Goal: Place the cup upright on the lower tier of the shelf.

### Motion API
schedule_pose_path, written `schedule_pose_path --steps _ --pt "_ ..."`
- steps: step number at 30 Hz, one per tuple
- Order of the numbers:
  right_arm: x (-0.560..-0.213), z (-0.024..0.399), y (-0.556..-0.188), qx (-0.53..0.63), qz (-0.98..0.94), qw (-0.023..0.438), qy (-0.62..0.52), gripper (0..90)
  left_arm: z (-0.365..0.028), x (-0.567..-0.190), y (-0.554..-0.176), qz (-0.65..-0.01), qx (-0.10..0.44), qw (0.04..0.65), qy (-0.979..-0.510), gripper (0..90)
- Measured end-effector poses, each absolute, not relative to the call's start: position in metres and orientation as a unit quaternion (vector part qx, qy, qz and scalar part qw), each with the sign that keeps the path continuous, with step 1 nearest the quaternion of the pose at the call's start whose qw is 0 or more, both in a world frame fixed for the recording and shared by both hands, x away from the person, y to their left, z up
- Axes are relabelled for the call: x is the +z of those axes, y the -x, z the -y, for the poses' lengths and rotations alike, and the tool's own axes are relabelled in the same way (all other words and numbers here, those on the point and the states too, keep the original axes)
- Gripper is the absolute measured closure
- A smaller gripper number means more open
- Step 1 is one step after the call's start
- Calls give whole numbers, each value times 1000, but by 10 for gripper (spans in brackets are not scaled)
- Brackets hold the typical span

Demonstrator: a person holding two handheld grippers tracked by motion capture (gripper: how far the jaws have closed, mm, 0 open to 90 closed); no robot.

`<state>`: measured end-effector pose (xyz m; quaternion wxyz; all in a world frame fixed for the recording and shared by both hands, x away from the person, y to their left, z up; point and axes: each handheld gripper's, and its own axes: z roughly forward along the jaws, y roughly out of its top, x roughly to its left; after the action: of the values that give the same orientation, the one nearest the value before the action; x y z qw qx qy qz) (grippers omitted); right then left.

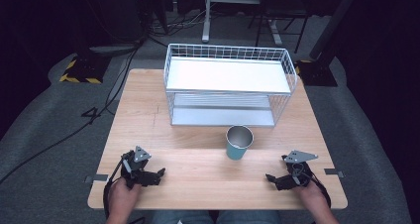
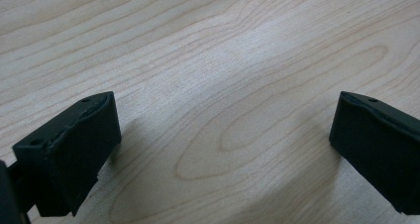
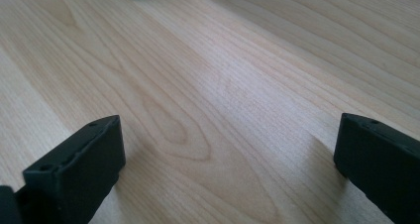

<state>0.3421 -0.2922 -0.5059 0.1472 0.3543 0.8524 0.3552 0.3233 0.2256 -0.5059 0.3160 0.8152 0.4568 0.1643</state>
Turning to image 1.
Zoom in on grey table bracket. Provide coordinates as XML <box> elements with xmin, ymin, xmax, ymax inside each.
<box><xmin>84</xmin><ymin>173</ymin><xmax>110</xmax><ymax>184</ymax></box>
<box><xmin>324</xmin><ymin>168</ymin><xmax>346</xmax><ymax>179</ymax></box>

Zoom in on person's right hand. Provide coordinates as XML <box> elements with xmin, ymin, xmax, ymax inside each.
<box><xmin>292</xmin><ymin>179</ymin><xmax>335</xmax><ymax>224</ymax></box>

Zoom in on black floor cable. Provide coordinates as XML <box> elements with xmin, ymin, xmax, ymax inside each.
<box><xmin>0</xmin><ymin>45</ymin><xmax>142</xmax><ymax>185</ymax></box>

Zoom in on black yellow striped stand base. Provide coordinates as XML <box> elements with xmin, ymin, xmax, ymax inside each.
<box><xmin>294</xmin><ymin>58</ymin><xmax>339</xmax><ymax>87</ymax></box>
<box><xmin>58</xmin><ymin>54</ymin><xmax>113</xmax><ymax>85</ymax></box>

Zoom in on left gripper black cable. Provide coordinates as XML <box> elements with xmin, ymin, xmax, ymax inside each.
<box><xmin>102</xmin><ymin>160</ymin><xmax>124</xmax><ymax>220</ymax></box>

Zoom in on person's left hand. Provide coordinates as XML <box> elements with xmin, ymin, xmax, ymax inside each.
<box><xmin>107</xmin><ymin>177</ymin><xmax>143</xmax><ymax>224</ymax></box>

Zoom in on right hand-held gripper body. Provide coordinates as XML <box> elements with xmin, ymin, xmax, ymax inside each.
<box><xmin>272</xmin><ymin>150</ymin><xmax>319</xmax><ymax>191</ymax></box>

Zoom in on white desk frame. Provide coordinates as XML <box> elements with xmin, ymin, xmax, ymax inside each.
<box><xmin>201</xmin><ymin>0</ymin><xmax>283</xmax><ymax>47</ymax></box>

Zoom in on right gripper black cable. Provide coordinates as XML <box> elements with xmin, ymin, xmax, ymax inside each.
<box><xmin>308</xmin><ymin>170</ymin><xmax>332</xmax><ymax>209</ymax></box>

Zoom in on black diagonal stand pole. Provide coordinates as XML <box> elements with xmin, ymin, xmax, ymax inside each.
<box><xmin>308</xmin><ymin>0</ymin><xmax>363</xmax><ymax>60</ymax></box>

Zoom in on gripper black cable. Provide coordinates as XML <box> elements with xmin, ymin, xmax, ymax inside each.
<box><xmin>308</xmin><ymin>170</ymin><xmax>332</xmax><ymax>209</ymax></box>
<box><xmin>102</xmin><ymin>160</ymin><xmax>124</xmax><ymax>220</ymax></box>

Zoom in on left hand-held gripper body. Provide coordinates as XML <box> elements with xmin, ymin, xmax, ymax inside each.
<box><xmin>120</xmin><ymin>146</ymin><xmax>162</xmax><ymax>189</ymax></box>

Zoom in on person's blue jeans legs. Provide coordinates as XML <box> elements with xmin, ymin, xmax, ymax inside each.
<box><xmin>149</xmin><ymin>209</ymin><xmax>281</xmax><ymax>224</ymax></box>

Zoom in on bundle of floor cables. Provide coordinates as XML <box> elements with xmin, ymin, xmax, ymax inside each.
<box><xmin>145</xmin><ymin>5</ymin><xmax>212</xmax><ymax>49</ymax></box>

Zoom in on black chair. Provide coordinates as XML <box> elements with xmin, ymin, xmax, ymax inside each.
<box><xmin>247</xmin><ymin>0</ymin><xmax>313</xmax><ymax>55</ymax></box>

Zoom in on teal metal cup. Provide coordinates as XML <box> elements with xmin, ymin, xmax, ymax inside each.
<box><xmin>225</xmin><ymin>125</ymin><xmax>255</xmax><ymax>162</ymax></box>

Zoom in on white wire shelf rack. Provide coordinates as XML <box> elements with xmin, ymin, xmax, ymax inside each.
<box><xmin>163</xmin><ymin>43</ymin><xmax>298</xmax><ymax>128</ymax></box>

